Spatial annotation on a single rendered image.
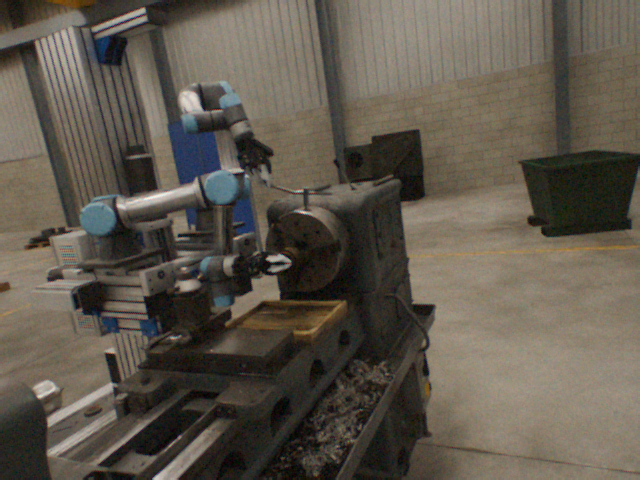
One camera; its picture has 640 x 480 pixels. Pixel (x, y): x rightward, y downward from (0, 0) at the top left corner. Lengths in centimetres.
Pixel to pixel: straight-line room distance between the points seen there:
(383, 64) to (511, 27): 273
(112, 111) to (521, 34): 1033
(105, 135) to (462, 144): 1015
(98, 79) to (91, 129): 20
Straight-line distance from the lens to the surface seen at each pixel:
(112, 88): 225
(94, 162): 222
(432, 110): 1182
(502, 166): 1172
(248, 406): 119
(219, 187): 172
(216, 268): 179
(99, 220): 178
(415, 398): 239
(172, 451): 121
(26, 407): 98
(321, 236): 176
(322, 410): 180
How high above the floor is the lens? 146
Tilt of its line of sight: 11 degrees down
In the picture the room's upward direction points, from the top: 9 degrees counter-clockwise
